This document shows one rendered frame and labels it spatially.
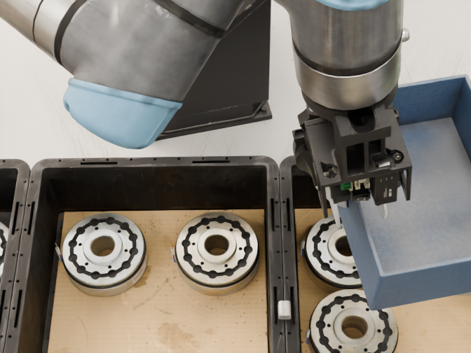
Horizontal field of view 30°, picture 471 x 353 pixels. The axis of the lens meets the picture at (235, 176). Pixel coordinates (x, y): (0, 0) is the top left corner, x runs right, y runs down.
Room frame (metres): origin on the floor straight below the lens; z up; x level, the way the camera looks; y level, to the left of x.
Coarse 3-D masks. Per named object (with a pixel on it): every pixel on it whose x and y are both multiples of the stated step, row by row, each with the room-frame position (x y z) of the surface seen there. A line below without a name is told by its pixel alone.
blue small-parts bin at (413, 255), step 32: (416, 96) 0.55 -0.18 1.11; (448, 96) 0.55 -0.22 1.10; (416, 128) 0.54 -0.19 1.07; (448, 128) 0.54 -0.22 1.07; (416, 160) 0.50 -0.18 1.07; (448, 160) 0.50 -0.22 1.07; (416, 192) 0.46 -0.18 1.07; (448, 192) 0.46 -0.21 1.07; (352, 224) 0.41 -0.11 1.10; (384, 224) 0.43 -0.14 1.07; (416, 224) 0.43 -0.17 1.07; (448, 224) 0.42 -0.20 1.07; (384, 256) 0.39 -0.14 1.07; (416, 256) 0.39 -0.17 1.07; (448, 256) 0.39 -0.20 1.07; (384, 288) 0.34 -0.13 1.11; (416, 288) 0.34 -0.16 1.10; (448, 288) 0.35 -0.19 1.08
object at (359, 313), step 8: (344, 312) 0.43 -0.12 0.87; (352, 312) 0.43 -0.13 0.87; (360, 312) 0.42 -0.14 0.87; (336, 320) 0.42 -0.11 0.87; (344, 320) 0.42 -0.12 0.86; (368, 320) 0.41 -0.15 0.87; (336, 328) 0.41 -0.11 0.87; (368, 328) 0.40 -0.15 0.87; (336, 336) 0.40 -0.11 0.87; (344, 336) 0.40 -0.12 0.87; (368, 336) 0.40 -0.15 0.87; (344, 344) 0.39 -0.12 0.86; (352, 344) 0.39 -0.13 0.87; (360, 344) 0.39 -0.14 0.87
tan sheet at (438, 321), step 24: (312, 216) 0.58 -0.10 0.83; (312, 288) 0.48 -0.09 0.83; (312, 312) 0.44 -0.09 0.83; (408, 312) 0.44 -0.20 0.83; (432, 312) 0.44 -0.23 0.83; (456, 312) 0.44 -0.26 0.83; (360, 336) 0.41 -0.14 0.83; (408, 336) 0.41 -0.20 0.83; (432, 336) 0.41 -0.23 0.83; (456, 336) 0.41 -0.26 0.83
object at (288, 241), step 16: (288, 160) 0.60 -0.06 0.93; (288, 176) 0.58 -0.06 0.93; (288, 192) 0.55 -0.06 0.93; (288, 208) 0.54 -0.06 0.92; (288, 224) 0.52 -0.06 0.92; (288, 240) 0.49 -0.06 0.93; (288, 256) 0.47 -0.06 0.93; (288, 272) 0.45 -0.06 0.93; (288, 288) 0.43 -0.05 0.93; (288, 320) 0.39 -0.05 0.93; (288, 336) 0.37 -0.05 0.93; (288, 352) 0.35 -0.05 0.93
